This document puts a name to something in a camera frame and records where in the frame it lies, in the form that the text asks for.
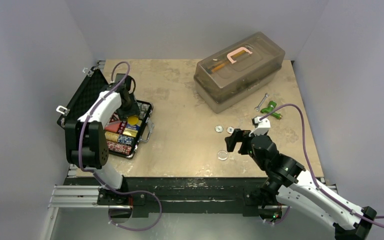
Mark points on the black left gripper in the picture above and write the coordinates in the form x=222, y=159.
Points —
x=133, y=111

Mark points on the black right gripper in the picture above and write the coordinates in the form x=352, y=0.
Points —
x=241, y=141

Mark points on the yellow big blind button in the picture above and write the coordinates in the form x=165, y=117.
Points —
x=133, y=120

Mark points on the red playing card deck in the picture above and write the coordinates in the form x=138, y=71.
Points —
x=114, y=126

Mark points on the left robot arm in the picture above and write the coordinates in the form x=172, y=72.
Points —
x=85, y=141

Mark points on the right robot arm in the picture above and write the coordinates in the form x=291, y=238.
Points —
x=289, y=183

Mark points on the black poker set case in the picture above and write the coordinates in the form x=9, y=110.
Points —
x=87, y=94

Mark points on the green grey chip row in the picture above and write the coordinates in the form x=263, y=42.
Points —
x=143, y=107

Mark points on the blue playing card deck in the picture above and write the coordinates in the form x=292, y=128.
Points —
x=134, y=127

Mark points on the clear dealer button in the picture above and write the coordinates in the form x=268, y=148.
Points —
x=222, y=155

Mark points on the yellow blue chip row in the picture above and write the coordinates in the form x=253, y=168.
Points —
x=119, y=138

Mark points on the silver open-end wrench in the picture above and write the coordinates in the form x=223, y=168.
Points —
x=258, y=107

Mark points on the red white chip row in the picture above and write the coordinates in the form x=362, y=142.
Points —
x=119, y=148

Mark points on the green plastic faucet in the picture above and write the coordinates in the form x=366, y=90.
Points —
x=270, y=109

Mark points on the translucent brown tool box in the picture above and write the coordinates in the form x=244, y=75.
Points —
x=235, y=82

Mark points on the hammer inside tool box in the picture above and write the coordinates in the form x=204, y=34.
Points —
x=217, y=66

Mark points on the silver case handle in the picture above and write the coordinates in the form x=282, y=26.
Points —
x=150, y=125

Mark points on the pink tool box handle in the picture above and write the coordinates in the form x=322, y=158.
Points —
x=234, y=54

